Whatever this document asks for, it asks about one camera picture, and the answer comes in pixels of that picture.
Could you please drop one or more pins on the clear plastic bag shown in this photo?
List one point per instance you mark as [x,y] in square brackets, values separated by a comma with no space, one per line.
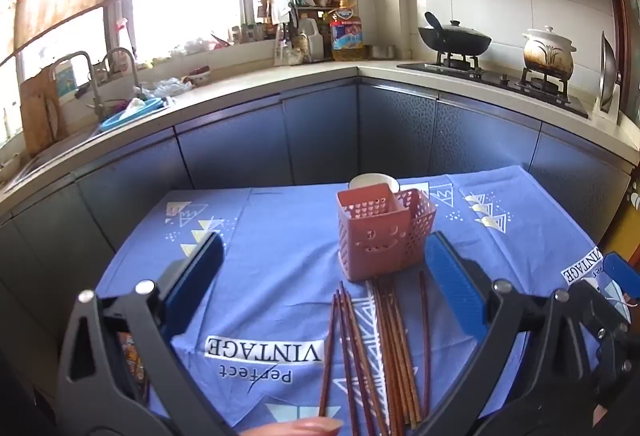
[170,86]

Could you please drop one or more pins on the white ceramic clay pot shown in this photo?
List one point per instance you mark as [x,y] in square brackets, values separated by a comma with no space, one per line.
[547,56]

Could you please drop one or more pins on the smartphone with colourful case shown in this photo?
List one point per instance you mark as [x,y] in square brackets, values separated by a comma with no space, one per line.
[131,356]

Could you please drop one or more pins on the wooden cutting board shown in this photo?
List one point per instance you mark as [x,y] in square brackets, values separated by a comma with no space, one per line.
[37,116]

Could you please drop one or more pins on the bunch of wooden chopsticks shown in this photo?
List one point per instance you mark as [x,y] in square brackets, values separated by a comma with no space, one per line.
[395,341]

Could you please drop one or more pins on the white bowl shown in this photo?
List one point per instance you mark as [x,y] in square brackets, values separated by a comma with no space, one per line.
[372,178]

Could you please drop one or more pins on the pink plastic utensil holder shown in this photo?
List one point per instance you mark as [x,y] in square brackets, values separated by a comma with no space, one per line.
[370,236]

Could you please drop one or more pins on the blue printed tablecloth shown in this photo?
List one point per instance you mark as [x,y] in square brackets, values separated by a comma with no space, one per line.
[280,266]

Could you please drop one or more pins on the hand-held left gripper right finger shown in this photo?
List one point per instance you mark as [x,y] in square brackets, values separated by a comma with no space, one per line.
[452,281]

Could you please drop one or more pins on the yellow cooking oil bottle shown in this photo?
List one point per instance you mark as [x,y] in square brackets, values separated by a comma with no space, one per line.
[346,36]

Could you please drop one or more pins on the curved steel faucet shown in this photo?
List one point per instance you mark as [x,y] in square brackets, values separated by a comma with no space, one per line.
[136,71]

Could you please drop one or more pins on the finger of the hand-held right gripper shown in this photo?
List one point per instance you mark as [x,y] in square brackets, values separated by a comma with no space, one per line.
[619,268]
[602,311]

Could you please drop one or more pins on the row of seasoning bottles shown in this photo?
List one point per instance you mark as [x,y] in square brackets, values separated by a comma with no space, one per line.
[250,32]

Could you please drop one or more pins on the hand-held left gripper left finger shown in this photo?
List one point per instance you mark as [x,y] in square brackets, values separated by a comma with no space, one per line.
[195,276]

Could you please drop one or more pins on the white plastic jug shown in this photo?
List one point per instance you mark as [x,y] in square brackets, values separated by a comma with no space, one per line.
[310,36]

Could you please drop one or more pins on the small steel cup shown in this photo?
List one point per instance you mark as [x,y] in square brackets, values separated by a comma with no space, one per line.
[381,52]

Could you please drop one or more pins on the pink top spray bottle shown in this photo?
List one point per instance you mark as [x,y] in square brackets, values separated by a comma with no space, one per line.
[122,34]

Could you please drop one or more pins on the brown wooden door frame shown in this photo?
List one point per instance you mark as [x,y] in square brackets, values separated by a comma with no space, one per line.
[631,16]

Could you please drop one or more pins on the blue plastic basin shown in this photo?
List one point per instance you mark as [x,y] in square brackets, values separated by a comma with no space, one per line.
[120,119]

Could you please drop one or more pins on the steel kitchen sink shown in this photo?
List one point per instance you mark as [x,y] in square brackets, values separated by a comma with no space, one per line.
[75,136]

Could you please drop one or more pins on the black wok with lid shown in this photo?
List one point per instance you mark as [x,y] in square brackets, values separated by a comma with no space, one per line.
[455,41]

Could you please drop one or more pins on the angular steel faucet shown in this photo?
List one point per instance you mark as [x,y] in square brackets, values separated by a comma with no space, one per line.
[96,86]

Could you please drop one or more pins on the blue printed box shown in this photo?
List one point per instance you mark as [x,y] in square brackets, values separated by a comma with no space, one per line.
[66,81]

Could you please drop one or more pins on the black gas stove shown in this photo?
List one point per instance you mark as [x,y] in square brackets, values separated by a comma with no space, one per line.
[500,79]

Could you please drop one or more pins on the small patterned bowl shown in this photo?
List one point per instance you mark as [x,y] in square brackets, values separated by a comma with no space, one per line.
[199,76]

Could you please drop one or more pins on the steel pan lid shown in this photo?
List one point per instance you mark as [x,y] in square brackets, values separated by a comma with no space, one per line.
[607,71]

